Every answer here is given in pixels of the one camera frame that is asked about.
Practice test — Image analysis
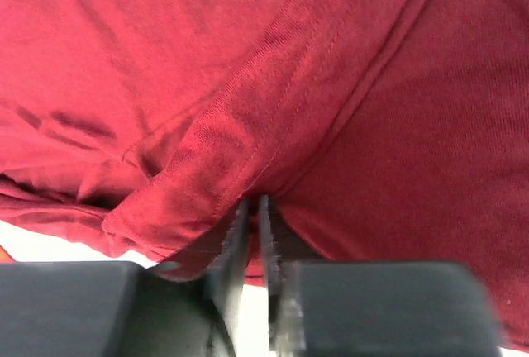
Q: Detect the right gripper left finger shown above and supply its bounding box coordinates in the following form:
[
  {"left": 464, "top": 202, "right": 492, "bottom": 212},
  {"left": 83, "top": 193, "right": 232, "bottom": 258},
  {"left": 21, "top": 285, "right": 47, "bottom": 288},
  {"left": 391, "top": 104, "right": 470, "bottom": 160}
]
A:
[{"left": 1, "top": 200, "right": 249, "bottom": 356}]

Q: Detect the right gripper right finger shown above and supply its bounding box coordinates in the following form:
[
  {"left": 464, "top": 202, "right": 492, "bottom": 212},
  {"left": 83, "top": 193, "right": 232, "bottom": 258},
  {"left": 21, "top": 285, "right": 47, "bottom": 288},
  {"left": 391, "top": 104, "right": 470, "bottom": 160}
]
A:
[{"left": 258, "top": 196, "right": 503, "bottom": 356}]

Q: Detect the dark red t shirt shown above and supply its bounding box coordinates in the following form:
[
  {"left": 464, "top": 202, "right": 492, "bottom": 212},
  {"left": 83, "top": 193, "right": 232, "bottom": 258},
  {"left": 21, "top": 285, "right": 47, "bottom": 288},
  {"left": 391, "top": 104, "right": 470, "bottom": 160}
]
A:
[{"left": 1, "top": 0, "right": 528, "bottom": 350}]

